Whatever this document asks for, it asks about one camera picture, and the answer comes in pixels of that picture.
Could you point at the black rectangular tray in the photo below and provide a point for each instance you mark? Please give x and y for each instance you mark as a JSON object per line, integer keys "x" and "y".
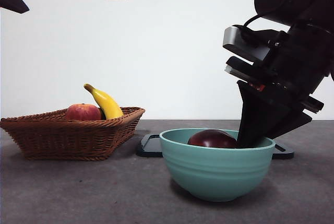
{"x": 148, "y": 148}

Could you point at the yellow banana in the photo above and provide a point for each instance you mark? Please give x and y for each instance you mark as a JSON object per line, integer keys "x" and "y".
{"x": 108, "y": 104}

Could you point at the brown wicker basket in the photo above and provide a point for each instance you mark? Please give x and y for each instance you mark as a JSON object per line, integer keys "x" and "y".
{"x": 65, "y": 140}

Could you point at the red orange peach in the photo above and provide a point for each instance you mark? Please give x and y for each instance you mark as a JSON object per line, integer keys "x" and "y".
{"x": 83, "y": 111}

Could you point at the dark purple plum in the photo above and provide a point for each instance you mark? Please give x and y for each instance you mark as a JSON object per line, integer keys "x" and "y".
{"x": 211, "y": 139}

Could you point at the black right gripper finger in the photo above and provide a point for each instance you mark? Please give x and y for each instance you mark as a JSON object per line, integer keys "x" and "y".
{"x": 253, "y": 114}
{"x": 289, "y": 123}

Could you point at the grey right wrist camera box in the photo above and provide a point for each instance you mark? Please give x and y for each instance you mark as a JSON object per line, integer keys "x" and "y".
{"x": 235, "y": 38}

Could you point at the teal ribbed bowl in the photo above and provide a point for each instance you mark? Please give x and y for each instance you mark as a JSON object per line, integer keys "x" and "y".
{"x": 216, "y": 174}

